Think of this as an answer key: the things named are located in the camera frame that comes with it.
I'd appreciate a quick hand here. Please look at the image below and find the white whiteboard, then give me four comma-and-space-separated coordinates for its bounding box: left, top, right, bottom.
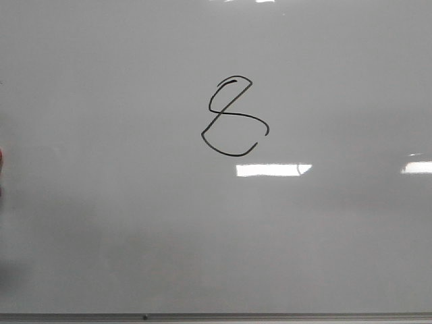
1, 1, 431, 313

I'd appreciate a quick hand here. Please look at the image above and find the grey aluminium whiteboard frame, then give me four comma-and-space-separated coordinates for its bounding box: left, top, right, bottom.
1, 312, 431, 323

